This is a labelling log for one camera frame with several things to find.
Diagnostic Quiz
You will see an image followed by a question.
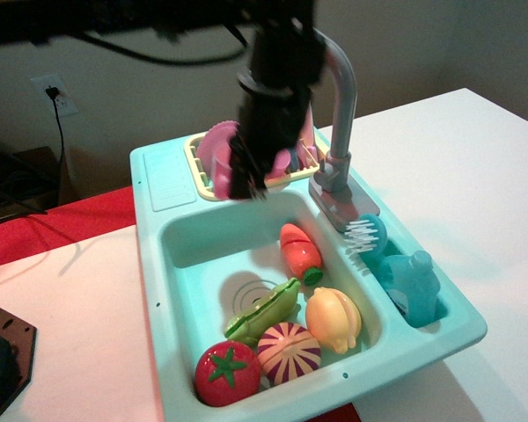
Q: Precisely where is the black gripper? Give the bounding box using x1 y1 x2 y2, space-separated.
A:
228 74 312 200

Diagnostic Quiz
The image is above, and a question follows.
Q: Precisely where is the pink toy cup with handle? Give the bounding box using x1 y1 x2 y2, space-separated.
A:
211 145 231 200

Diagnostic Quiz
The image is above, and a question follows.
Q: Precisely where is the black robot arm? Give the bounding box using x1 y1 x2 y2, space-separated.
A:
0 1 326 200

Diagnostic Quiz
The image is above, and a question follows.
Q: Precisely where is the teal toy sink unit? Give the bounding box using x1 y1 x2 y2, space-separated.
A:
130 136 487 421

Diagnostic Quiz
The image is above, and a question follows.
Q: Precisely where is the pink toy tumbler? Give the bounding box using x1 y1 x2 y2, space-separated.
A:
267 149 291 179

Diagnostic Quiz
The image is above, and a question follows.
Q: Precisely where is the pink scalloped toy plate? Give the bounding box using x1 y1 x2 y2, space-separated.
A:
196 120 238 175

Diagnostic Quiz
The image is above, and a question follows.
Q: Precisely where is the blue toy plate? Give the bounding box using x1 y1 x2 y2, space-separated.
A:
285 148 302 174

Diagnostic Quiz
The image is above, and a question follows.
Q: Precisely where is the yellow dish rack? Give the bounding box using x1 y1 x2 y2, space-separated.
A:
184 132 319 201

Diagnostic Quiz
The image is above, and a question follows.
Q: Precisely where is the pink toy knife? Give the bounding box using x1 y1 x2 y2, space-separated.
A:
301 104 315 147

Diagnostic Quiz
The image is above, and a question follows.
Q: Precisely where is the grey toy faucet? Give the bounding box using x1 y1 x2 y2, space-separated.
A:
309 32 380 233

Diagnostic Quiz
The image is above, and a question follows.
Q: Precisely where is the orange toy carrot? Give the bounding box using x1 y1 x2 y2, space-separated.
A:
280 223 323 286

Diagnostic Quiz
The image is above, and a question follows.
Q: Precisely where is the teal dish brush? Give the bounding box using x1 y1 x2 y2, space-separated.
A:
344 214 388 258

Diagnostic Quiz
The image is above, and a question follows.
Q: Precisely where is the green toy pea pod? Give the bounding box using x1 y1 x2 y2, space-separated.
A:
224 278 301 347

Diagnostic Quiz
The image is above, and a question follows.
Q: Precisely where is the yellow toy lemon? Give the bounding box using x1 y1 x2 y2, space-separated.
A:
305 287 363 354

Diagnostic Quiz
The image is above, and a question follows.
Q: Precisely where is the purple striped toy onion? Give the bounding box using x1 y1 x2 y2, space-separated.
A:
257 322 322 386

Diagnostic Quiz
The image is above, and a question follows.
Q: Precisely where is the blue toy soap bottle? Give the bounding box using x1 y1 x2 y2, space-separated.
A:
377 251 440 328

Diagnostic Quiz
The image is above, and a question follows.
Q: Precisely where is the red toy tomato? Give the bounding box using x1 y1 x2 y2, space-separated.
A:
194 340 261 407

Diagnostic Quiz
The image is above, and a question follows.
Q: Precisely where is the red cloth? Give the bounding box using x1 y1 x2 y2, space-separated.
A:
0 186 136 265

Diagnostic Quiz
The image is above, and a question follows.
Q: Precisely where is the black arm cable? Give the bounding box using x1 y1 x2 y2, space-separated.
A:
77 24 250 66

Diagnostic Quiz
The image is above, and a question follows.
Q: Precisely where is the white wall outlet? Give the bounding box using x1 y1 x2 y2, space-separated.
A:
30 74 78 118

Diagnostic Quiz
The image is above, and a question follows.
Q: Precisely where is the black power cable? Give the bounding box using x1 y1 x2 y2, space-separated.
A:
0 86 78 247

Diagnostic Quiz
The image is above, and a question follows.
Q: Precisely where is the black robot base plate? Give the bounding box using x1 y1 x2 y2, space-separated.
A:
0 308 37 417

